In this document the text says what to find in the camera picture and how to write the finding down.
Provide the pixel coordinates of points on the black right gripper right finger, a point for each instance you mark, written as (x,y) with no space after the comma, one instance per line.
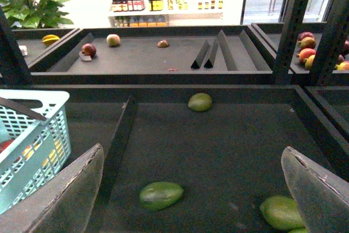
(321,196)

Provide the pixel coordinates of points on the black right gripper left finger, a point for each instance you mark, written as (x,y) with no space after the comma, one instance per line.
(65,203)

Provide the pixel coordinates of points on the light blue plastic basket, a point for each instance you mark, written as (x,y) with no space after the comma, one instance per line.
(38,149)

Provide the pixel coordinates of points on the brown basket handle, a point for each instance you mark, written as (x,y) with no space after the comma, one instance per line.
(22,109)

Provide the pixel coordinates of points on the green mango right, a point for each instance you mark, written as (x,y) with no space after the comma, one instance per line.
(281,213)

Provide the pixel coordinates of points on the green mango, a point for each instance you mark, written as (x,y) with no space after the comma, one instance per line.
(281,213)
(200,102)
(160,195)

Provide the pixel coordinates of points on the green mango rear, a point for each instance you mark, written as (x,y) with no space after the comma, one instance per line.
(200,102)

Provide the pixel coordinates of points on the black front fruit tray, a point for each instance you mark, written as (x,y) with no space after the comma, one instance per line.
(227,159)

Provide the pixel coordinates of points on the black fruit tray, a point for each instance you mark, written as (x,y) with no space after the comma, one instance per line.
(227,159)
(208,54)

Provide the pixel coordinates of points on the black rear fruit tray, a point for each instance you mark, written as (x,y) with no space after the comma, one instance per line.
(208,54)

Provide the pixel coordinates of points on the green potted plant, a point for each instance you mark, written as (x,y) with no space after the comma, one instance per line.
(35,14)

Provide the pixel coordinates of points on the white bottle shelf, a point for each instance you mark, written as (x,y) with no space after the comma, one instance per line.
(161,13)

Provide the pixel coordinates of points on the black vertical post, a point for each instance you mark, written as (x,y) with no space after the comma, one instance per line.
(293,19)

